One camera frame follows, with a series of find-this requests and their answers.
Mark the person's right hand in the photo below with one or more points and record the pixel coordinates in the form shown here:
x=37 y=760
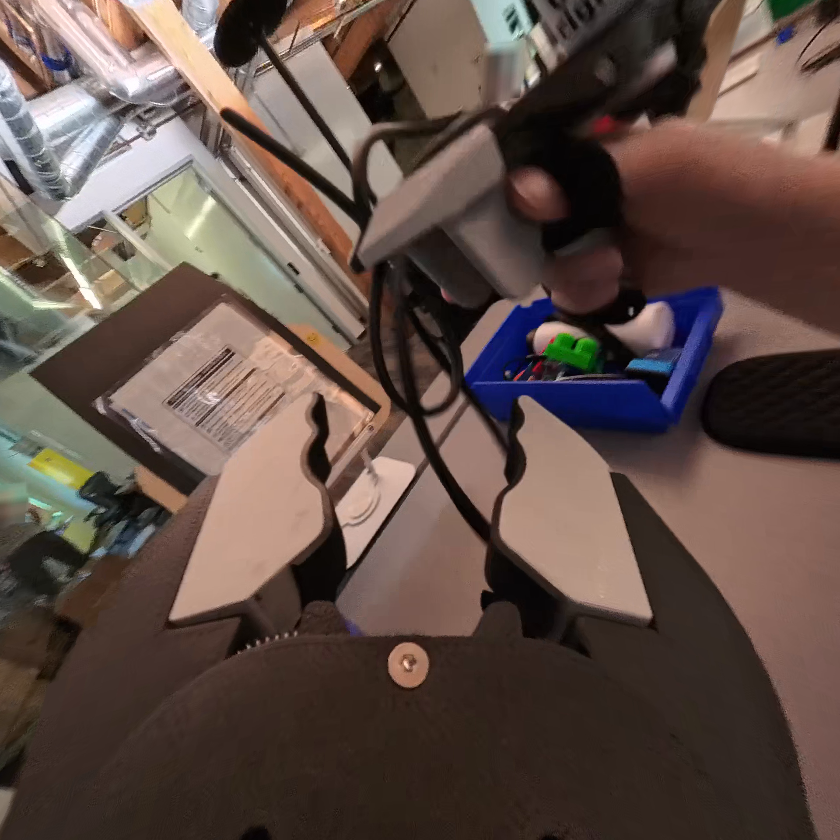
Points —
x=682 y=210

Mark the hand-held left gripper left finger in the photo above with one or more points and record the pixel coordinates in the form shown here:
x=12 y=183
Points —
x=256 y=518

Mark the blue sponge block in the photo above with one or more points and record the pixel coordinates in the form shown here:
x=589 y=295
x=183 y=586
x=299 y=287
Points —
x=653 y=367

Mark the black mesh wrist rest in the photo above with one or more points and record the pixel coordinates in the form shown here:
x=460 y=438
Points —
x=774 y=407

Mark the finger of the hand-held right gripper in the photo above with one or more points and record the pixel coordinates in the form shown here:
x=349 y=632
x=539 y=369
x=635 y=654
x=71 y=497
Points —
x=439 y=190

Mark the document display board with stand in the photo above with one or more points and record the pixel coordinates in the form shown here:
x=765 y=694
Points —
x=216 y=387

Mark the large silver duct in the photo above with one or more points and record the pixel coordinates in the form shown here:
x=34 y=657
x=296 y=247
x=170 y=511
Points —
x=39 y=131

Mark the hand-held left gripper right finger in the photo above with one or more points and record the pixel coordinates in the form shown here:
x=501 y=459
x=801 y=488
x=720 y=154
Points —
x=571 y=525

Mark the white and black roll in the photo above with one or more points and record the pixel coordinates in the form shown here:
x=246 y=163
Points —
x=649 y=325

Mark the blue plastic bin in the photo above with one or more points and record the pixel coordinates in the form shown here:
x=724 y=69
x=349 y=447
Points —
x=590 y=407

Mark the short green toy block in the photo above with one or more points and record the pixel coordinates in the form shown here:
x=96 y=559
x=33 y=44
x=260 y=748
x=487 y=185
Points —
x=574 y=351

